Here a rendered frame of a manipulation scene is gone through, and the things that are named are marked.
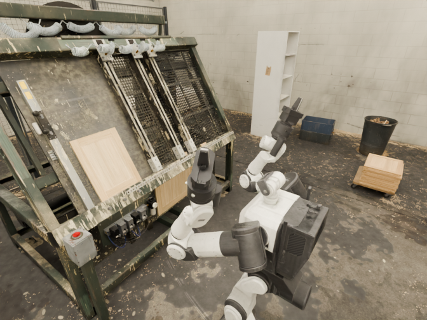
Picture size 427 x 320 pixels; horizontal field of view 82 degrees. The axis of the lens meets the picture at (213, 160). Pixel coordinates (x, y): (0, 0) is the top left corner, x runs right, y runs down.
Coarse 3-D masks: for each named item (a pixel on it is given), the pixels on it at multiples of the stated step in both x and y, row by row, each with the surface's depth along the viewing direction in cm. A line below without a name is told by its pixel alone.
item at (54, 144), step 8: (24, 80) 160; (24, 96) 158; (32, 96) 161; (32, 104) 160; (40, 128) 163; (56, 144) 164; (56, 152) 163; (64, 152) 167; (64, 160) 166; (64, 168) 166; (72, 168) 168; (72, 176) 167; (72, 184) 168; (80, 184) 169; (80, 192) 168; (88, 200) 171; (88, 208) 170
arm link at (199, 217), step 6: (186, 210) 87; (192, 210) 88; (198, 210) 77; (204, 210) 77; (210, 210) 78; (186, 216) 86; (192, 216) 79; (198, 216) 78; (204, 216) 79; (210, 216) 80; (186, 222) 83; (192, 222) 80; (198, 222) 81; (204, 222) 82
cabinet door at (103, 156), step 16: (112, 128) 199; (80, 144) 178; (96, 144) 186; (112, 144) 196; (80, 160) 175; (96, 160) 184; (112, 160) 193; (128, 160) 202; (96, 176) 181; (112, 176) 190; (128, 176) 199; (96, 192) 179; (112, 192) 187
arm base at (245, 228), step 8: (240, 224) 90; (248, 224) 87; (256, 224) 85; (232, 232) 86; (240, 232) 82; (248, 232) 82; (264, 248) 89; (264, 256) 88; (264, 264) 83; (248, 272) 82
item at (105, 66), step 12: (108, 60) 202; (108, 72) 202; (120, 84) 207; (120, 96) 205; (132, 108) 210; (132, 120) 208; (144, 132) 214; (144, 144) 211; (156, 156) 217; (156, 168) 214
